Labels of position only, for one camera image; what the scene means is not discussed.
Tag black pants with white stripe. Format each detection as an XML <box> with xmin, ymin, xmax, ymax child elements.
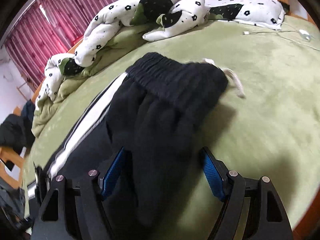
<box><xmin>34</xmin><ymin>51</ymin><xmax>247</xmax><ymax>240</ymax></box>

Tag green fleece bed sheet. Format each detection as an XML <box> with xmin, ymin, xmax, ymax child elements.
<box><xmin>23</xmin><ymin>16</ymin><xmax>319</xmax><ymax>228</ymax></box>

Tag black jacket on footboard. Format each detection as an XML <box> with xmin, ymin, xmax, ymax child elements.
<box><xmin>1</xmin><ymin>114</ymin><xmax>35</xmax><ymax>154</ymax></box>

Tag grey denim jeans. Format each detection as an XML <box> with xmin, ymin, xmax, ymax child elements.
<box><xmin>1</xmin><ymin>178</ymin><xmax>33</xmax><ymax>233</ymax></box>

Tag navy blue garment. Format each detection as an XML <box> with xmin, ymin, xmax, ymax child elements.
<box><xmin>21</xmin><ymin>100</ymin><xmax>35</xmax><ymax>126</ymax></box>

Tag wooden clothes rack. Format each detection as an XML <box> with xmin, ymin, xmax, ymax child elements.
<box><xmin>16</xmin><ymin>82</ymin><xmax>34</xmax><ymax>101</ymax></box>

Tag red patterned curtain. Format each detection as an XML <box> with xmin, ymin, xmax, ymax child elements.
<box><xmin>4</xmin><ymin>0</ymin><xmax>116</xmax><ymax>87</ymax></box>

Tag floral pillow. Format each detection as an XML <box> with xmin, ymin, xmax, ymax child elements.
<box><xmin>205</xmin><ymin>0</ymin><xmax>290</xmax><ymax>30</ymax></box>

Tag white floral quilt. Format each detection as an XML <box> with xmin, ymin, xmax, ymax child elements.
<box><xmin>35</xmin><ymin>0</ymin><xmax>211</xmax><ymax>111</ymax></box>

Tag wooden bed frame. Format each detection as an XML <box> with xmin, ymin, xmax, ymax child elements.
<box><xmin>0</xmin><ymin>0</ymin><xmax>320</xmax><ymax>240</ymax></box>

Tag white charging cable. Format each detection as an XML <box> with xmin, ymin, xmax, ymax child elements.
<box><xmin>242</xmin><ymin>22</ymin><xmax>320</xmax><ymax>52</ymax></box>

